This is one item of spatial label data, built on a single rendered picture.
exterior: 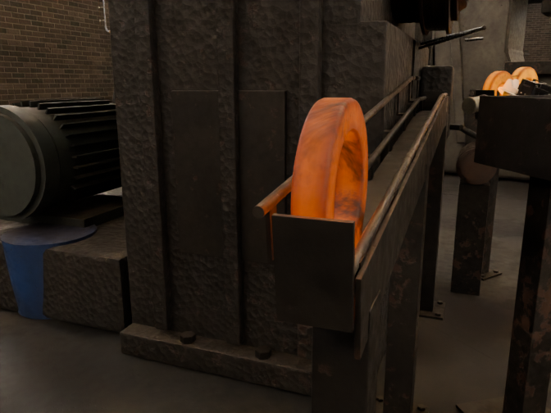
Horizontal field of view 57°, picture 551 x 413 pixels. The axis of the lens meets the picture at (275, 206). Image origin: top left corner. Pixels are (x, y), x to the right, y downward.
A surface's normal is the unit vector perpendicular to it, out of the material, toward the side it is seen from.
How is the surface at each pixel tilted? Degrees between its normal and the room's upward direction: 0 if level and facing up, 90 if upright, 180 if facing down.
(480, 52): 90
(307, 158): 62
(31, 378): 0
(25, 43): 90
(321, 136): 48
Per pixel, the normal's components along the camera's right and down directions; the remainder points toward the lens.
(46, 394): 0.00, -0.97
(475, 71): -0.57, 0.20
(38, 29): 0.93, 0.08
